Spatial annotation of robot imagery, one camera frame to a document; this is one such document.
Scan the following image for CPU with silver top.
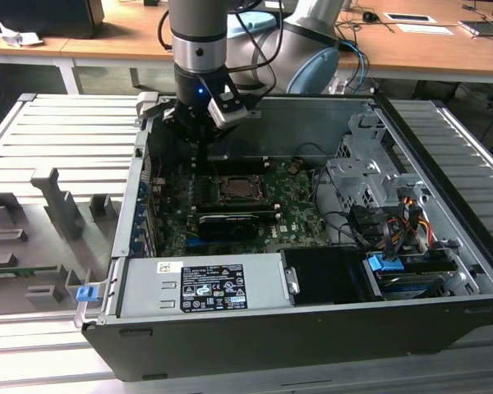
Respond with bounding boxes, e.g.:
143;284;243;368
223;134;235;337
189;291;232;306
223;178;258;200

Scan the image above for metal CPU socket cover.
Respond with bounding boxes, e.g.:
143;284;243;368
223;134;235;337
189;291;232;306
214;175;267;204

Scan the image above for CPU socket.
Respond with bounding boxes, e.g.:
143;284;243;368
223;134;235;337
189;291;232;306
211;172;270;206

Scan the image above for grey case latch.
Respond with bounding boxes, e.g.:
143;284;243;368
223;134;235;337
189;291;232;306
135;92;161;120

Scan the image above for graphics card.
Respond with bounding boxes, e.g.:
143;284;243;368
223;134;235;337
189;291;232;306
197;212;260;242

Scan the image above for black box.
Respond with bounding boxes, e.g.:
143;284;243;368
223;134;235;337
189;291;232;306
0;0;106;40

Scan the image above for green motherboard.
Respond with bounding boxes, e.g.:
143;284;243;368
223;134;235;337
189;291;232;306
147;158;334;258

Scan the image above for crumpled white paper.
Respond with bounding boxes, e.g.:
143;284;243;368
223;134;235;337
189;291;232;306
0;22;44;48

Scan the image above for grey metal disk bay cage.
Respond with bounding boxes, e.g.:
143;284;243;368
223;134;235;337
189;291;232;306
324;111;428;217

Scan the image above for black printed label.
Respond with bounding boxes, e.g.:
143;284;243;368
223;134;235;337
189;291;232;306
180;264;248;312

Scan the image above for grey power supply unit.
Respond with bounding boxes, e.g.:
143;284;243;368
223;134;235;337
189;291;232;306
118;253;293;319

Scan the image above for grey parts rack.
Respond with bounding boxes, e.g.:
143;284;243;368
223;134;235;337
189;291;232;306
0;167;122;318

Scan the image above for blue plastic clip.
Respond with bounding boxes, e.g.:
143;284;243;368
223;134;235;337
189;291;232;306
76;286;99;304

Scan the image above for white framed tablet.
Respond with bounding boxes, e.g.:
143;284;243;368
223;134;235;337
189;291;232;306
384;11;439;25

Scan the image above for white paper sheet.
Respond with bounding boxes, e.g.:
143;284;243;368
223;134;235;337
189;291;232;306
396;23;455;36

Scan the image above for green RAM stick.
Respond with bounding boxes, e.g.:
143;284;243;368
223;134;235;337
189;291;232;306
0;265;61;275

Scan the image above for hard disk in blue carrier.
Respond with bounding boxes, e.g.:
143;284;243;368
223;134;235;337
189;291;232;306
365;253;455;303

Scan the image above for black and grey PC case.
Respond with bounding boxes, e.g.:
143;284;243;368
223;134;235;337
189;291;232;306
80;93;493;383

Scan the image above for dark notebook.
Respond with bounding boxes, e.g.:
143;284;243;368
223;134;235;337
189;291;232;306
458;19;493;40

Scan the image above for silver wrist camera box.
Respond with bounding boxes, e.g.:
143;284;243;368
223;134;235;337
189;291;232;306
207;94;247;131

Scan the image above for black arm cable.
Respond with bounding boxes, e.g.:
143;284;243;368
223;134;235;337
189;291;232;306
158;0;283;108

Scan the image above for wooden desk white frame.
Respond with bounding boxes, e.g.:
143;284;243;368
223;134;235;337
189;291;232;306
0;0;176;95
336;0;493;85

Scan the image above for thin black wire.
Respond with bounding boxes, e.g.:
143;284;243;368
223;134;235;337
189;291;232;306
293;141;340;165

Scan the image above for silver latch handle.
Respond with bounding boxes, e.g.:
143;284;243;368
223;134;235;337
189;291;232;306
284;266;301;296

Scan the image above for black plastic duct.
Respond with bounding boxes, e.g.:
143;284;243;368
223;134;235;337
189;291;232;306
279;248;371;307

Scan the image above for orange yellow power wires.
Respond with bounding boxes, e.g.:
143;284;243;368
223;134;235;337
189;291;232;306
380;196;432;251

